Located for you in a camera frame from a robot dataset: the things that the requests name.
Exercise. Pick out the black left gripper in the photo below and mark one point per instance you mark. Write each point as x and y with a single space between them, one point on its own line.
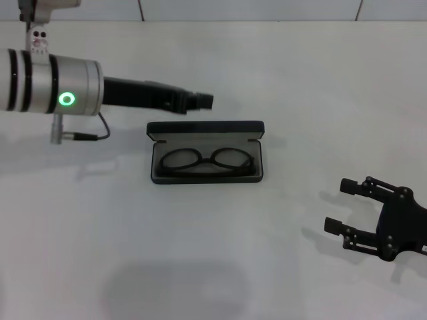
150 95

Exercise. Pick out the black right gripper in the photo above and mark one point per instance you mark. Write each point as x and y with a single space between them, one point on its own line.
403 230

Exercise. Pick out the black glasses case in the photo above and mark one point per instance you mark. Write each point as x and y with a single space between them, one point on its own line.
207 143

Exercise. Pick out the black glasses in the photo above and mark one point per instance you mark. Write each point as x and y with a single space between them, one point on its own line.
233 172

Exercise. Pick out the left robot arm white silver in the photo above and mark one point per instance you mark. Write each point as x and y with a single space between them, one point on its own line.
33 83

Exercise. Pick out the left camera mount bracket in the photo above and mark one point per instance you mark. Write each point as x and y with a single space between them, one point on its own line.
38 36

